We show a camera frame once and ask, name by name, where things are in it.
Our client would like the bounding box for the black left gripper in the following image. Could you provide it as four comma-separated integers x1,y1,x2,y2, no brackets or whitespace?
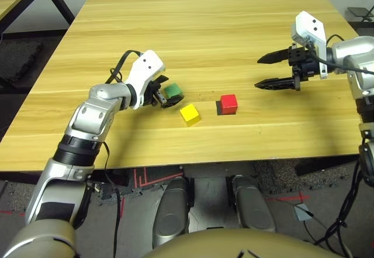
142,75,185,109

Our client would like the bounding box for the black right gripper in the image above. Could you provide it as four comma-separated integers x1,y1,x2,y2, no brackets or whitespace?
254,43,322,91

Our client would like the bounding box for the green wooden block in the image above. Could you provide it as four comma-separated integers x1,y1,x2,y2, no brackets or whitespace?
163,82,184,99

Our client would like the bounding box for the yellow wooden block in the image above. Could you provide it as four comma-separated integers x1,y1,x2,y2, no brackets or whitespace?
179,104,202,127

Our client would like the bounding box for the red wooden block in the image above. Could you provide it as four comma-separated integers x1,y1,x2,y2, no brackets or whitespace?
220,94,238,115

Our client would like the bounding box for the black metal stand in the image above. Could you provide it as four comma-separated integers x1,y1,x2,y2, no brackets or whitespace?
347,5,374,24

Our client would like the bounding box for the grey robot right leg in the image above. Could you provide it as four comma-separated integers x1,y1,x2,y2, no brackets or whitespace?
232,174,277,233

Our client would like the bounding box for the small grey floor box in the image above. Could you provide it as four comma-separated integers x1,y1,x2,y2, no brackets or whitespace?
292,204,311,221

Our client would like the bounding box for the black foam floor mat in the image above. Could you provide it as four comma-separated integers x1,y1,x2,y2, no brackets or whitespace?
0,40,43,82

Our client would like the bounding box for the tan robot torso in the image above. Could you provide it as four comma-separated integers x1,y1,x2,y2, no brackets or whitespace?
144,228,345,258

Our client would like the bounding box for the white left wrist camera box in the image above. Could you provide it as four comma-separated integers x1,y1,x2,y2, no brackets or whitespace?
128,49,166,109

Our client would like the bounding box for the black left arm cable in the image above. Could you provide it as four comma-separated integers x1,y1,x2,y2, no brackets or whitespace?
102,50,144,258

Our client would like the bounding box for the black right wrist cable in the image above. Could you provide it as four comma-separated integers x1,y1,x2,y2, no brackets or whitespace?
306,34,374,75

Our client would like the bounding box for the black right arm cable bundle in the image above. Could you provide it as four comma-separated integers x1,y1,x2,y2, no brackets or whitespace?
314,140,374,258

